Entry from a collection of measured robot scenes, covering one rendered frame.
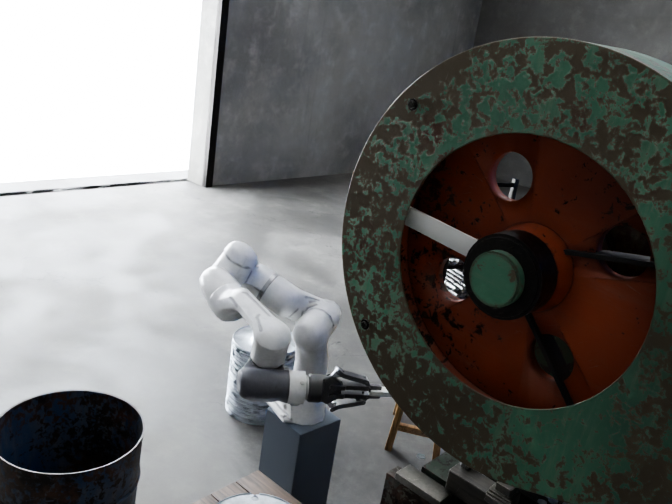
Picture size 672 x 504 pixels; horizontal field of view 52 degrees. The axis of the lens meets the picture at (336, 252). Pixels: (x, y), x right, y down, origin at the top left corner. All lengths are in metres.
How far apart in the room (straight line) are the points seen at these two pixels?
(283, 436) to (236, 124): 4.77
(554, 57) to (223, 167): 5.74
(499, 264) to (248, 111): 5.76
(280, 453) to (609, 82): 1.65
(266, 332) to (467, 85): 0.85
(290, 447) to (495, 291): 1.27
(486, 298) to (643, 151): 0.35
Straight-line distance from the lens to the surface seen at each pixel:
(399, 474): 1.87
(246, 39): 6.71
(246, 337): 3.07
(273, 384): 1.82
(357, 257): 1.49
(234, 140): 6.81
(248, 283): 2.19
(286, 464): 2.38
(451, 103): 1.32
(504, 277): 1.22
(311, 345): 2.12
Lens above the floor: 1.72
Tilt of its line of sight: 19 degrees down
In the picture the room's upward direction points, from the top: 9 degrees clockwise
